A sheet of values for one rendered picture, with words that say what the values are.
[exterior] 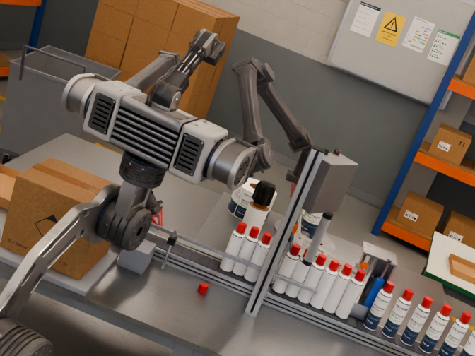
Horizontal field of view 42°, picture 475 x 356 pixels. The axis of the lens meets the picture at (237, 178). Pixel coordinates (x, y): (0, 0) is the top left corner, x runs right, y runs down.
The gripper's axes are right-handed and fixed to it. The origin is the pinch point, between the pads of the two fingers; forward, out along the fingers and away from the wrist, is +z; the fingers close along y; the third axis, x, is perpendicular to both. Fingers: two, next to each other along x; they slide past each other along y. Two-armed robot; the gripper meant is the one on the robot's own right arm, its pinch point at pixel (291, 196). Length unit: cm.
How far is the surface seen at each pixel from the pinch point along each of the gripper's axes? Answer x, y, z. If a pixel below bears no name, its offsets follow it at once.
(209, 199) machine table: -53, 35, 38
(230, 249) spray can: 22.6, 14.5, 20.9
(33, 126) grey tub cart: -165, 179, 85
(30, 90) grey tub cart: -164, 186, 60
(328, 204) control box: 30.9, -11.4, -13.6
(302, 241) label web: 3.4, -11.1, 15.1
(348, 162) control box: 27.2, -12.3, -29.1
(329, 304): 22.6, -27.8, 26.8
